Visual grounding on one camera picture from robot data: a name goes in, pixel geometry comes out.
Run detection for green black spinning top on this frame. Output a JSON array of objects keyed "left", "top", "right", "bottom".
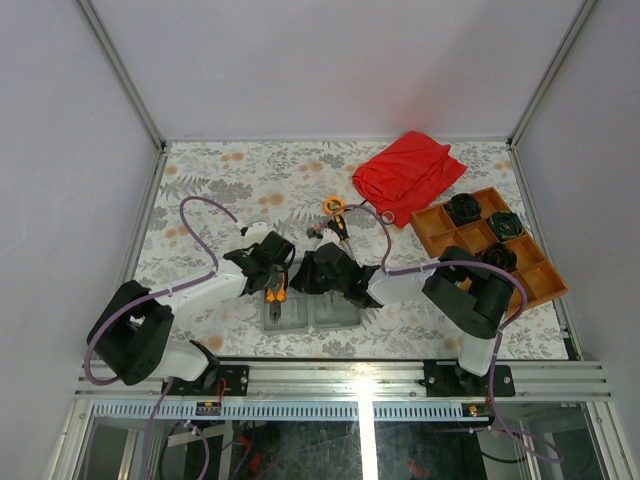
[{"left": 486, "top": 211, "right": 524, "bottom": 242}]

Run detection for black orange spinning top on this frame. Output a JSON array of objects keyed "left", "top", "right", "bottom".
[{"left": 480, "top": 242, "right": 517, "bottom": 273}]

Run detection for black tape roll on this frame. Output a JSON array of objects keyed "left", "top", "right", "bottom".
[{"left": 380, "top": 210, "right": 396, "bottom": 225}]

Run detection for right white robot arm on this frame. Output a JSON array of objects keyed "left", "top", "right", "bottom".
[{"left": 290, "top": 243, "right": 527, "bottom": 395}]

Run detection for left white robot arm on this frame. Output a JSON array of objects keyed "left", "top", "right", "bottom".
[{"left": 84, "top": 231, "right": 295, "bottom": 395}]

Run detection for orange handled pliers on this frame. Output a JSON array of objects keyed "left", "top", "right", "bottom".
[{"left": 265, "top": 272, "right": 288, "bottom": 323}]

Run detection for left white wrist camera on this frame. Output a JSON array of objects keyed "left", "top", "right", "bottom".
[{"left": 240, "top": 222, "right": 269, "bottom": 243}]

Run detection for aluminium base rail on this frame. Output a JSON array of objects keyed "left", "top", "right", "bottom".
[{"left": 76, "top": 360, "right": 612, "bottom": 421}]

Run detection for wooden compartment tray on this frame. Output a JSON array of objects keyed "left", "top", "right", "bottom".
[{"left": 410, "top": 188, "right": 568, "bottom": 308}]

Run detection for hex key set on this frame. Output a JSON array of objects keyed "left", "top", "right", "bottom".
[{"left": 306, "top": 226, "right": 324, "bottom": 239}]

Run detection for black yellow screwdriver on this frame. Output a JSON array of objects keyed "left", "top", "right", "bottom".
[{"left": 327, "top": 214, "right": 356, "bottom": 260}]

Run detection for orange tape measure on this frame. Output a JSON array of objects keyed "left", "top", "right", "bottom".
[{"left": 323, "top": 195, "right": 346, "bottom": 216}]

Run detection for black spinning top upper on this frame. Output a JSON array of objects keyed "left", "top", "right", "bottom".
[{"left": 446, "top": 193, "right": 482, "bottom": 226}]

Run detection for red folded cloth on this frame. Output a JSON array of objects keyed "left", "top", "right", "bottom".
[{"left": 352, "top": 131, "right": 466, "bottom": 228}]

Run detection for grey plastic tool case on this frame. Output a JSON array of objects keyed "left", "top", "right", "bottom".
[{"left": 260, "top": 286, "right": 362, "bottom": 335}]

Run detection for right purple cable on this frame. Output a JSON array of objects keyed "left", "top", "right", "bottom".
[{"left": 314, "top": 202, "right": 566, "bottom": 464}]

